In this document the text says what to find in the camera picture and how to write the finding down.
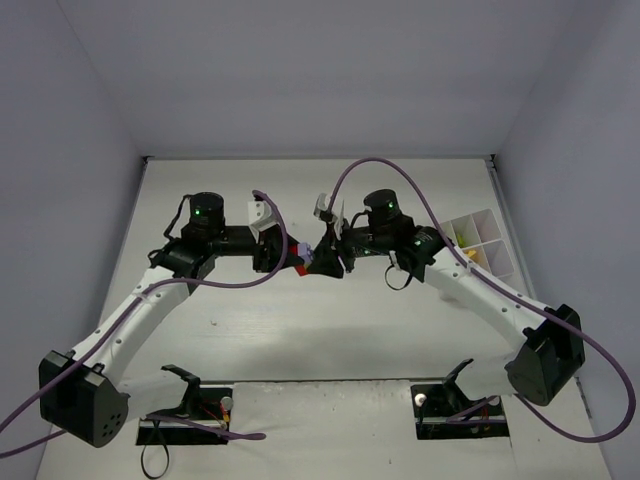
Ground purple lego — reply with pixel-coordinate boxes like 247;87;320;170
296;242;314;266

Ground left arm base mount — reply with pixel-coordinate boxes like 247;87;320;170
135;363;236;476

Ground purple cable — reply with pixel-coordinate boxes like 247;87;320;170
0;188;292;459
327;157;631;445

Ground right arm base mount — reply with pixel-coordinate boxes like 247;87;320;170
410;359;510;441

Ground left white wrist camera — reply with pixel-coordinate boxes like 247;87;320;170
247;200;279;244

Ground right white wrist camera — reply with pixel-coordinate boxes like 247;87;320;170
314;193;348;240

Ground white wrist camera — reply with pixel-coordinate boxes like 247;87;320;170
314;193;348;240
247;200;279;244

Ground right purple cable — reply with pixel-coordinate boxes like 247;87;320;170
327;157;631;445

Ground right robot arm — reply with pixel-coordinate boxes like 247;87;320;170
308;189;585;406

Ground red long lego brick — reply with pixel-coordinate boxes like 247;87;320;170
289;244;309;276

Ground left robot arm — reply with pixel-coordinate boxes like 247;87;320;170
39;191;305;448

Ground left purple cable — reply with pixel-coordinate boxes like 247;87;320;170
0;188;292;459

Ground white divided container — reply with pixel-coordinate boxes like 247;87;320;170
440;209;515;280

